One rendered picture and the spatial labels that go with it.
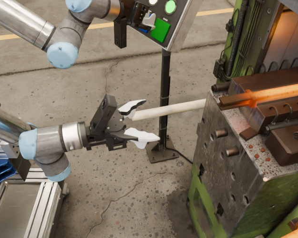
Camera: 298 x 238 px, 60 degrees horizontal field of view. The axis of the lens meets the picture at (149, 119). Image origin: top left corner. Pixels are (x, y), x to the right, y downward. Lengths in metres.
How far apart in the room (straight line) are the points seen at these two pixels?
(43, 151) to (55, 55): 0.26
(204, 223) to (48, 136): 1.02
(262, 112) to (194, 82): 1.68
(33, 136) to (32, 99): 1.75
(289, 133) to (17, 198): 1.35
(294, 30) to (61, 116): 1.74
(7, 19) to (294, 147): 0.79
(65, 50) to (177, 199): 1.22
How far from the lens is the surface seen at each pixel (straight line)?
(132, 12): 0.94
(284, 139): 0.78
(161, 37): 1.08
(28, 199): 1.60
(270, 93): 0.86
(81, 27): 0.86
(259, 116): 0.82
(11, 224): 1.57
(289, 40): 1.06
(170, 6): 1.09
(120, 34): 0.94
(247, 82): 0.91
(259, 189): 0.81
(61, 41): 0.76
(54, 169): 0.78
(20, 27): 0.77
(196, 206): 1.53
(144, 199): 1.69
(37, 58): 2.96
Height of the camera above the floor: 1.52
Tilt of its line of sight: 47 degrees down
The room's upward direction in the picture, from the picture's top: straight up
